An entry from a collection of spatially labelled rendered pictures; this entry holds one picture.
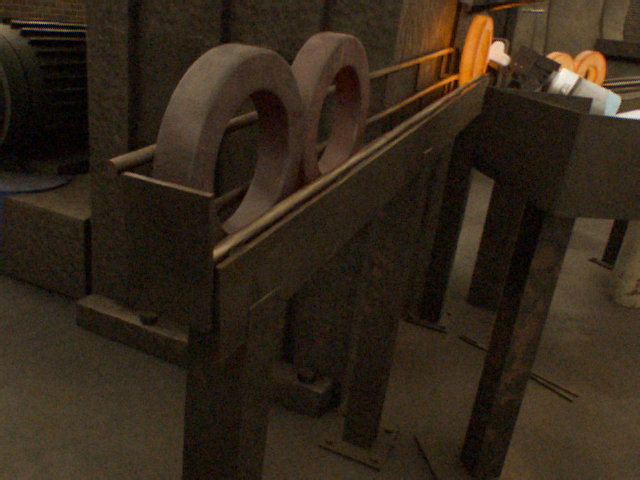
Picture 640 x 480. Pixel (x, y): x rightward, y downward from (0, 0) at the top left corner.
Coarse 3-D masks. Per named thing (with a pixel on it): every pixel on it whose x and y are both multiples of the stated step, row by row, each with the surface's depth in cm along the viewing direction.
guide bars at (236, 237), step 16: (448, 96) 105; (432, 112) 94; (400, 128) 79; (384, 144) 73; (352, 160) 64; (320, 176) 57; (336, 176) 60; (304, 192) 53; (272, 208) 49; (288, 208) 50; (256, 224) 46; (224, 240) 42; (240, 240) 44; (224, 256) 42
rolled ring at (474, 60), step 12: (480, 24) 132; (492, 24) 139; (468, 36) 132; (480, 36) 131; (492, 36) 143; (468, 48) 131; (480, 48) 133; (468, 60) 132; (480, 60) 145; (468, 72) 133; (480, 72) 145
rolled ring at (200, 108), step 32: (224, 64) 41; (256, 64) 43; (288, 64) 48; (192, 96) 39; (224, 96) 40; (256, 96) 49; (288, 96) 49; (160, 128) 40; (192, 128) 39; (224, 128) 41; (288, 128) 51; (160, 160) 40; (192, 160) 39; (288, 160) 53; (256, 192) 53; (288, 192) 54; (224, 224) 50
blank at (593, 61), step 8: (576, 56) 181; (584, 56) 179; (592, 56) 180; (600, 56) 182; (576, 64) 179; (584, 64) 179; (592, 64) 181; (600, 64) 183; (576, 72) 179; (584, 72) 181; (592, 72) 185; (600, 72) 185; (592, 80) 186; (600, 80) 186
